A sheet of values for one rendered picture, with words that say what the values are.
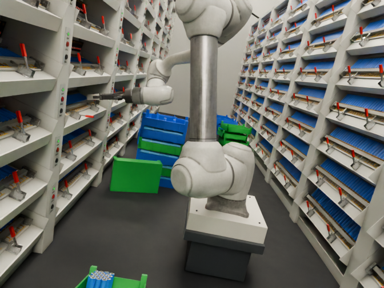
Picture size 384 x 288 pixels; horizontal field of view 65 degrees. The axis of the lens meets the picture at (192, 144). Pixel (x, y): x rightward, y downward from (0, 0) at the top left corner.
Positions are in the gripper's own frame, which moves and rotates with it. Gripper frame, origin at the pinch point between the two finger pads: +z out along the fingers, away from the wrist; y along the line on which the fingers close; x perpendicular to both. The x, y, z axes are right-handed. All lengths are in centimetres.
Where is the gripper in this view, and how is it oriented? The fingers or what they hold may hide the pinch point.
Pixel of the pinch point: (94, 96)
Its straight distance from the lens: 167.4
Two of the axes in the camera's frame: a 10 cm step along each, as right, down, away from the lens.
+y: 0.0, -2.4, 9.7
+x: -0.2, -9.7, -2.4
